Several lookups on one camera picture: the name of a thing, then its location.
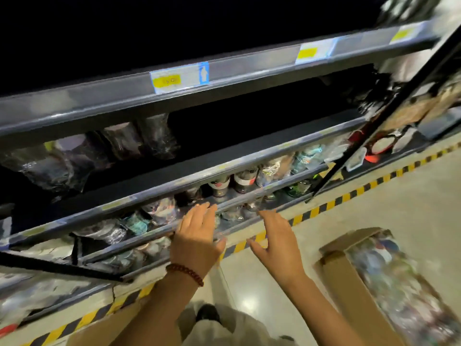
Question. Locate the person's left hand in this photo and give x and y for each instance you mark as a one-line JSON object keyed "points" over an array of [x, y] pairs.
{"points": [[194, 245]]}

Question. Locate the person's right hand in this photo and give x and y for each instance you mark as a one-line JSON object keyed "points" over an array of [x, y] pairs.
{"points": [[284, 259]]}

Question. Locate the brown cardboard box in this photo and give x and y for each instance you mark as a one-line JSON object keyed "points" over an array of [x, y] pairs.
{"points": [[345, 291], [104, 331]]}

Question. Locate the black metal store shelving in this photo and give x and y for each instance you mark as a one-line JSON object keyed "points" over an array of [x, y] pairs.
{"points": [[108, 100]]}

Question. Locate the person's right forearm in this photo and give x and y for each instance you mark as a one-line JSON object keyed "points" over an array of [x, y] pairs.
{"points": [[324, 320]]}

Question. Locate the person's left forearm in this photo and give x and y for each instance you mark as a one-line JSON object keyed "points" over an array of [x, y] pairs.
{"points": [[155, 320]]}

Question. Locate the person's black left shoe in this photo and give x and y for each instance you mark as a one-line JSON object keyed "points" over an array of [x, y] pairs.
{"points": [[208, 313]]}

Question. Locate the person's light grey trousers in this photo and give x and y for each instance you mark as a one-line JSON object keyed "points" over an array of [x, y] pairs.
{"points": [[234, 331]]}

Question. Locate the tan bear shaped item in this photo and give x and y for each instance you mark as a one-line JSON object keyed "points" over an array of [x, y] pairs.
{"points": [[335, 174]]}

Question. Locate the white blue framed mirror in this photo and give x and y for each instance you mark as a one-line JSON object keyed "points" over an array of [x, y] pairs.
{"points": [[356, 159]]}

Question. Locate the pile of clear bagged goods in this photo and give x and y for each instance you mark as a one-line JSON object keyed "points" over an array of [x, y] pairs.
{"points": [[54, 295]]}

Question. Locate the red round mirror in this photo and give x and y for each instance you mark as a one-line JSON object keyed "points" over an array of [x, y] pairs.
{"points": [[383, 144]]}

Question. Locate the yellow white price label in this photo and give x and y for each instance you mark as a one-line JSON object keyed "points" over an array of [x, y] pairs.
{"points": [[401, 34], [169, 81], [309, 52]]}

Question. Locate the white oval mirror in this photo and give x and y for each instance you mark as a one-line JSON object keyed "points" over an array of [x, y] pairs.
{"points": [[405, 138]]}

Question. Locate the brown tote bag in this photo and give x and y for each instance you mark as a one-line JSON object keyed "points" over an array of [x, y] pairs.
{"points": [[407, 115], [444, 97]]}

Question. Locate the red white bagged item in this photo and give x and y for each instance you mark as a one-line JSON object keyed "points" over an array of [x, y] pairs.
{"points": [[7, 329]]}

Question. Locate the grey flat pack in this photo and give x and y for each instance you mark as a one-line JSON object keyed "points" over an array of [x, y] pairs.
{"points": [[443, 124]]}

